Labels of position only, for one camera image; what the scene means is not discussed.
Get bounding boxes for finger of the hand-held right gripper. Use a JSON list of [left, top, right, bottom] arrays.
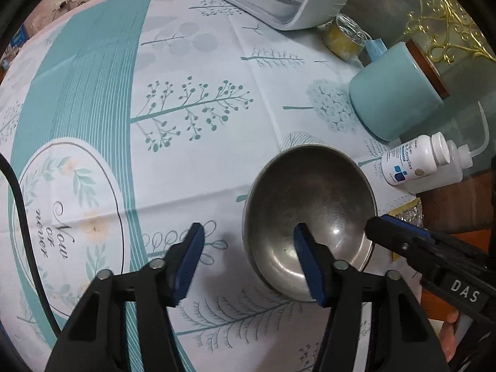
[[366, 214, 446, 276]]

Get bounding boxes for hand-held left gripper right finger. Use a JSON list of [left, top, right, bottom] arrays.
[[293, 223, 450, 372]]

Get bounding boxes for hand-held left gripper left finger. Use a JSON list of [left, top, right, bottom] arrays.
[[44, 222, 206, 372]]

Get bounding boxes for stainless steel bowl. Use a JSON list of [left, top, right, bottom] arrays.
[[242, 144, 377, 303]]

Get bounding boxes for person's right hand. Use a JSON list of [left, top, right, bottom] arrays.
[[438, 310, 463, 363]]

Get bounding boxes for silver foil packet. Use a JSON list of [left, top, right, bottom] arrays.
[[387, 197, 425, 260]]

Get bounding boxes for white pill bottle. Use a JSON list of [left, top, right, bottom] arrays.
[[381, 132, 452, 187]]

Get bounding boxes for clear squeeze bottle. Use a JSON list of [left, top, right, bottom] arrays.
[[403, 101, 491, 194]]

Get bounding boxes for teal canister with wooden lid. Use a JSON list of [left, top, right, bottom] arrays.
[[349, 41, 451, 142]]

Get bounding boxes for blue clip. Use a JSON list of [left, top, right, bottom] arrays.
[[362, 38, 388, 66]]

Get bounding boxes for tree print tablecloth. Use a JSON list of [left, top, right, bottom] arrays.
[[0, 0, 427, 372]]

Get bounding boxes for glass jar yellow contents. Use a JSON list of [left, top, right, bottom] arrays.
[[323, 13, 369, 60]]

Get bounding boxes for gold patterned glass panel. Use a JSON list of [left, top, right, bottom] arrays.
[[341, 0, 496, 171]]

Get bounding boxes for black cable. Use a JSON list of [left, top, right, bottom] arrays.
[[0, 153, 63, 338]]

